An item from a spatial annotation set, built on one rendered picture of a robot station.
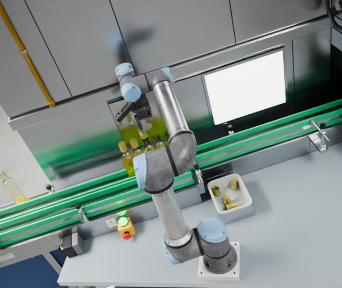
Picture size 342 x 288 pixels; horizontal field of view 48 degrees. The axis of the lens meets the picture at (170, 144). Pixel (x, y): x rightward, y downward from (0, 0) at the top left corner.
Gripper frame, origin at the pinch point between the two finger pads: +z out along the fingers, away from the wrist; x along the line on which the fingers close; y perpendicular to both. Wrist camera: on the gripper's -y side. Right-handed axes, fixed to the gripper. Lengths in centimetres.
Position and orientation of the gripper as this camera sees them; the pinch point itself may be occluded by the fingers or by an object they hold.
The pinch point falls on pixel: (142, 131)
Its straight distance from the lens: 184.3
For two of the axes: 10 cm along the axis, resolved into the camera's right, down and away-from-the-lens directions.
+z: 2.4, 7.4, 6.3
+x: -2.0, -6.0, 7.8
